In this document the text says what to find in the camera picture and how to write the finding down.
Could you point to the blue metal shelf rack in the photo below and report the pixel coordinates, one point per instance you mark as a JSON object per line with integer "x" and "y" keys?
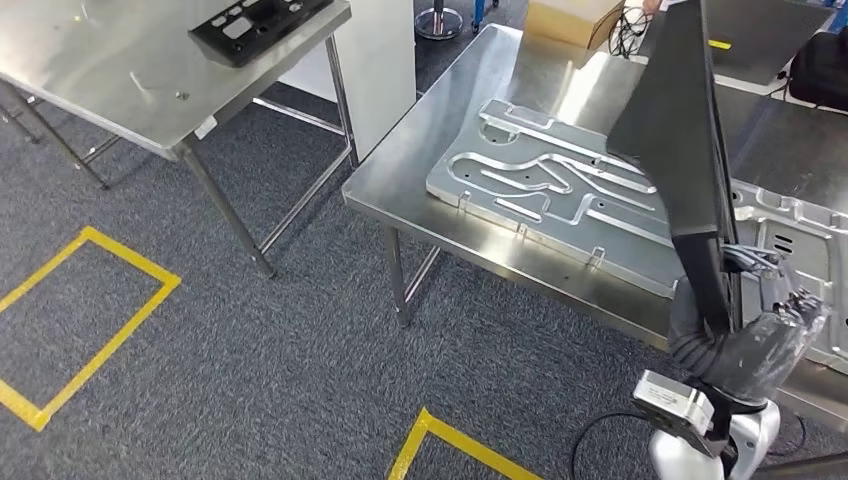
{"x": 480, "y": 13}

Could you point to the stainless steel table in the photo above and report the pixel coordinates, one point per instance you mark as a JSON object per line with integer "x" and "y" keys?
{"x": 99, "y": 66}

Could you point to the cardboard box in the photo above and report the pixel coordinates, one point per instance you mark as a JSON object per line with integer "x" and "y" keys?
{"x": 570, "y": 23}

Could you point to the yellow floor tape square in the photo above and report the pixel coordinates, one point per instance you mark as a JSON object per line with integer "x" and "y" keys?
{"x": 424, "y": 430}
{"x": 132, "y": 258}

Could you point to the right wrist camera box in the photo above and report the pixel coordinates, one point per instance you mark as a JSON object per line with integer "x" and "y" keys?
{"x": 669, "y": 404}

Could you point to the white desk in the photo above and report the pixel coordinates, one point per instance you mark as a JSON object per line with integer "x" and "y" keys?
{"x": 755, "y": 89}

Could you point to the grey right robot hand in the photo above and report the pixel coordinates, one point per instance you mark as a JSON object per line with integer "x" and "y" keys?
{"x": 768, "y": 351}

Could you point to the metal stanchion post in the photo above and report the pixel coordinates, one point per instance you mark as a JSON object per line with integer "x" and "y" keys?
{"x": 438, "y": 26}

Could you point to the black plastic plate frame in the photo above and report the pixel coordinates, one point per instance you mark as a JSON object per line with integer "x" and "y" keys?
{"x": 676, "y": 132}
{"x": 278, "y": 26}

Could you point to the white cabinet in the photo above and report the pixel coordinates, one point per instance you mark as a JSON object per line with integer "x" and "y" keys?
{"x": 381, "y": 79}

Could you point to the stainless steel workbench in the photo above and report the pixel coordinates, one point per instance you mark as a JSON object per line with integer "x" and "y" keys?
{"x": 430, "y": 166}

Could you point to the stamped sheet metal panel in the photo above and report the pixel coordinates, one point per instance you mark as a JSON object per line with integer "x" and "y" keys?
{"x": 576, "y": 225}

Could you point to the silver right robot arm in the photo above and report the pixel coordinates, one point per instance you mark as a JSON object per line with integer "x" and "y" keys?
{"x": 755, "y": 430}

